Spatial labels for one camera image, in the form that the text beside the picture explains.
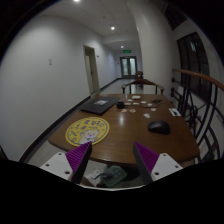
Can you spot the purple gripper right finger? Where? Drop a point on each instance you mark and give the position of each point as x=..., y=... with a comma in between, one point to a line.
x=153, y=166

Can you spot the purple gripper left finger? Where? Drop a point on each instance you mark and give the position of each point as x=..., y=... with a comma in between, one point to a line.
x=71, y=165

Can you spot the black computer mouse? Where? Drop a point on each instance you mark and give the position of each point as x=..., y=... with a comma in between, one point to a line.
x=159, y=127

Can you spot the round yellow cartoon mouse pad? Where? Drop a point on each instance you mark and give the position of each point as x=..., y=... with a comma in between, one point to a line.
x=90, y=129

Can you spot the small white packet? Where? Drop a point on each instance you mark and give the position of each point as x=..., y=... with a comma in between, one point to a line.
x=147, y=115

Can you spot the white card at table edge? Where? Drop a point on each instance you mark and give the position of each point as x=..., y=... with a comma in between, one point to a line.
x=174, y=112

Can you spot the dark closed laptop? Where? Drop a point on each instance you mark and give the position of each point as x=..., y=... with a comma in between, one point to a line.
x=99, y=105

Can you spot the small black box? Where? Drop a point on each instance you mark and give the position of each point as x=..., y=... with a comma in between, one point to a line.
x=120, y=105

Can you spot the white flat box far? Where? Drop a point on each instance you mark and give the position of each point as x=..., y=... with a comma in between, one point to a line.
x=135, y=97

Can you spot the wooden chair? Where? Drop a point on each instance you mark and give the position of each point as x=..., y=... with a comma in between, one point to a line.
x=158, y=88

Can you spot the double glass door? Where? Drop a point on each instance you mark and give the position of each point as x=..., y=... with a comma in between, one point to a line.
x=128, y=67

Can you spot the wooden stair handrail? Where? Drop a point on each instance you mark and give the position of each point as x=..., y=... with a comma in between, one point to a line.
x=202, y=76

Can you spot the green exit sign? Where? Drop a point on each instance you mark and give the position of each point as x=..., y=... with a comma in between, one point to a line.
x=127, y=51

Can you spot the side door in wall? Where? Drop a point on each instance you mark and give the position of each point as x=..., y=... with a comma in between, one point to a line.
x=91, y=69

